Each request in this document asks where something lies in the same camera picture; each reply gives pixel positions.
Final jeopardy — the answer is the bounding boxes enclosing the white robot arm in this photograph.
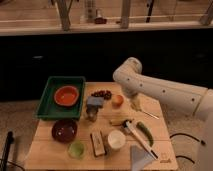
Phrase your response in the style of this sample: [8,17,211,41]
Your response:
[113,57,213,171]

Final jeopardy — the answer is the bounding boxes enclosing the white paper cup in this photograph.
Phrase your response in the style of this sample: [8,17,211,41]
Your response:
[107,130,126,150]

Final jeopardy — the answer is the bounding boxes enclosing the small green cup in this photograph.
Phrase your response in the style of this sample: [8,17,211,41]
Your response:
[68,140,84,159]

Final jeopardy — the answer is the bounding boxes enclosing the black white knife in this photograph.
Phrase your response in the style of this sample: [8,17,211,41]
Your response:
[122,120,158,160]

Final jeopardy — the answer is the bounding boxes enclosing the green chili pepper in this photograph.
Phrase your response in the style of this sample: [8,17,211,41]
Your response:
[136,122,154,146]

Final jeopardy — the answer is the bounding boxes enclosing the dark red grapes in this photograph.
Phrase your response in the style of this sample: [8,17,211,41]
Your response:
[92,90,112,100]

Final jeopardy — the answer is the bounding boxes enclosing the yellow banana piece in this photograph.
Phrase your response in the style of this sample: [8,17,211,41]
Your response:
[109,118,125,126]

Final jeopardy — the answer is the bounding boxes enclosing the blue sponge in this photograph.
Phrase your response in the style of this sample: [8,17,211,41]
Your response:
[86,96,104,108]

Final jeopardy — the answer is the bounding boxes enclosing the glass jar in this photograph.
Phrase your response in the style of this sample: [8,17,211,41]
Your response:
[86,106,98,122]

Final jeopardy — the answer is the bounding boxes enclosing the small wooden table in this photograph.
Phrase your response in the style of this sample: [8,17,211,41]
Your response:
[24,81,179,171]

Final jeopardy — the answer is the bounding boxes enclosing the wooden block eraser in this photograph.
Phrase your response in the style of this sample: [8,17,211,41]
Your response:
[90,131,106,157]

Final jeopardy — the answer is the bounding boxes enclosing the grey folded cloth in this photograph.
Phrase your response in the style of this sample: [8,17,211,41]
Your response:
[130,145,156,171]

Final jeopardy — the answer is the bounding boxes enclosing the orange bowl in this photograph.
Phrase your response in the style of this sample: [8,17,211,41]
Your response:
[54,85,79,107]

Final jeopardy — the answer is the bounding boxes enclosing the green plastic tray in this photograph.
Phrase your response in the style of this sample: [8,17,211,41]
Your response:
[36,76,85,120]

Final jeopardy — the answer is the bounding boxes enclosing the dark red bowl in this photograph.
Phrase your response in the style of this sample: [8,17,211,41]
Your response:
[51,119,77,143]

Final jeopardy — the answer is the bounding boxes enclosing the red object on shelf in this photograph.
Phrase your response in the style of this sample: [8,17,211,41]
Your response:
[94,18,107,24]

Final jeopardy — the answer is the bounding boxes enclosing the black stand at left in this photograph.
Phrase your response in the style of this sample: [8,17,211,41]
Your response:
[0,131,14,171]

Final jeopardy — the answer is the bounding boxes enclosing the black floor cable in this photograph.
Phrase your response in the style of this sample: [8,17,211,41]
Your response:
[169,132,206,165]

